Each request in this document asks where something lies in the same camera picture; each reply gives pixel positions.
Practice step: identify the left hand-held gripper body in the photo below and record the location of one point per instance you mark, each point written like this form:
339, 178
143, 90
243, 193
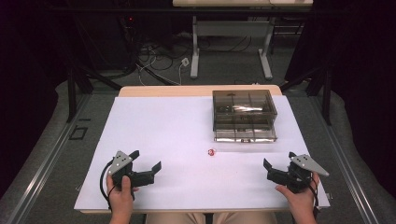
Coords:
124, 168

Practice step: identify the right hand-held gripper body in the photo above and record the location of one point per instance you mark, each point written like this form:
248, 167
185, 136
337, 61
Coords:
299, 179

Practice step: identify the translucent grey drawer box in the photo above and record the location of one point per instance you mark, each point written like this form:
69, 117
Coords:
244, 115

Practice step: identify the small red and white object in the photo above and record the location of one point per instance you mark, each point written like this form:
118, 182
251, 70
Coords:
211, 152

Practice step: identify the person's right hand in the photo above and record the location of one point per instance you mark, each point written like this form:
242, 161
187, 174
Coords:
303, 202

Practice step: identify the person's left hand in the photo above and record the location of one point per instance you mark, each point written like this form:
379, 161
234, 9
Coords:
120, 200

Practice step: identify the white table mat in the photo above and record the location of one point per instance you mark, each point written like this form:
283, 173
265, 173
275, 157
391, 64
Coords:
174, 130

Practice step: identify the black metal stand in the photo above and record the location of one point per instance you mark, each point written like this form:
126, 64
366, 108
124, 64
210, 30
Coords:
72, 93
326, 96

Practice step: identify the white power adapter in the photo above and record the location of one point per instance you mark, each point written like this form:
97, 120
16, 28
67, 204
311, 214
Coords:
185, 61

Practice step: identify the white desk with metal legs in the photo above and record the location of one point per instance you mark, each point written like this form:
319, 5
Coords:
233, 28

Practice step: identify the metal floor rail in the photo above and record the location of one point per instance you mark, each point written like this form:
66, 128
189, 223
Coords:
46, 161
342, 155

